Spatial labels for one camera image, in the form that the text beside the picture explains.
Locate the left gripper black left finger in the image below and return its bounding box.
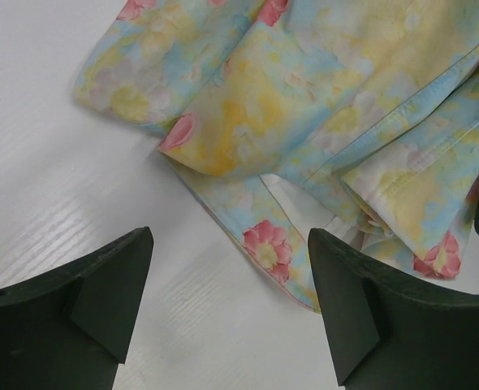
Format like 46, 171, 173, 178
0, 227, 153, 389

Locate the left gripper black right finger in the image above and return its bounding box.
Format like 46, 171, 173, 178
308, 228, 479, 389

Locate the pastel floral skirt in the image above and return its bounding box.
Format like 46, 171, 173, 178
75, 1, 479, 310

